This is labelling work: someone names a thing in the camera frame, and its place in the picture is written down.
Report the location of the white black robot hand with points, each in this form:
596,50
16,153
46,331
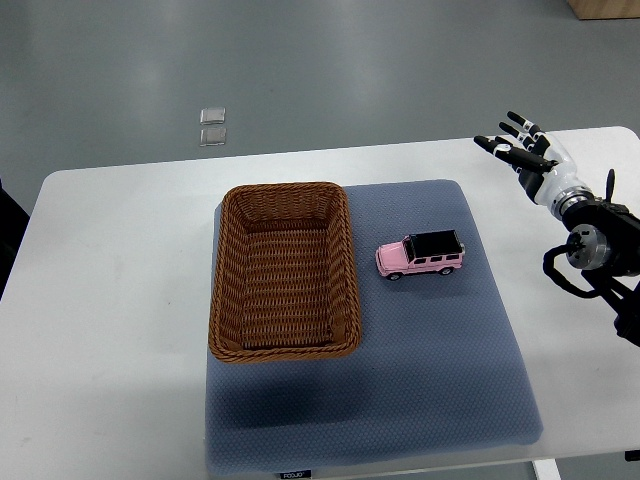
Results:
545,169

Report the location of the pink toy car black roof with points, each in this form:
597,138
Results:
438,252

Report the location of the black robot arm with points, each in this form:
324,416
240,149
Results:
603,244

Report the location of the brown wicker basket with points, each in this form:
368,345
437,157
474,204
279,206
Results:
285,282

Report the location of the wooden box corner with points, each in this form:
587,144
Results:
605,9

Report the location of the blue-grey foam mat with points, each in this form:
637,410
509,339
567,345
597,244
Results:
438,368

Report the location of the white table leg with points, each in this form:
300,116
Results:
546,469

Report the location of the upper floor metal plate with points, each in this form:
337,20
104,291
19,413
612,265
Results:
212,115

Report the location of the dark object at left edge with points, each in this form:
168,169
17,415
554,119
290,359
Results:
13,222

